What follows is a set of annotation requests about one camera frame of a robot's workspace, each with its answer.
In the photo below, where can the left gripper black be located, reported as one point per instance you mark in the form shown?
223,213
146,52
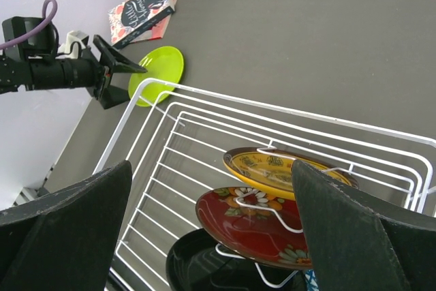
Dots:
111,62

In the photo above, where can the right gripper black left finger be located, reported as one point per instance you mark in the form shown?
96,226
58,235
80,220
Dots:
66,240

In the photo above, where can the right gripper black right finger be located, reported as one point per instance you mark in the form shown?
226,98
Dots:
359,242

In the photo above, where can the lime green plate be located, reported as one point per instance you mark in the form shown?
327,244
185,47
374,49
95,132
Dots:
163,63

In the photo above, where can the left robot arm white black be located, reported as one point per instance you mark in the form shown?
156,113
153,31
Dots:
84,62

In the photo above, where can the blue white patterned bowl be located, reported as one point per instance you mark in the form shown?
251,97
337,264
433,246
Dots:
311,281

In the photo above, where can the pink book underneath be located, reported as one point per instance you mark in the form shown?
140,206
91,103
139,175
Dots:
155,32

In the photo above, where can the Little Women book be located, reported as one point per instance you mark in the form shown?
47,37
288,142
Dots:
132,18

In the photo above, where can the red floral plate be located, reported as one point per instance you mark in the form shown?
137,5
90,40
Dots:
255,225

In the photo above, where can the yellow patterned plate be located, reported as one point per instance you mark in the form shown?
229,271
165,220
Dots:
270,170

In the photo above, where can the black plate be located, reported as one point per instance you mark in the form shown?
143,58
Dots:
256,261

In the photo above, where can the white wire dish rack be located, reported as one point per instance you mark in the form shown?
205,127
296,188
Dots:
184,141

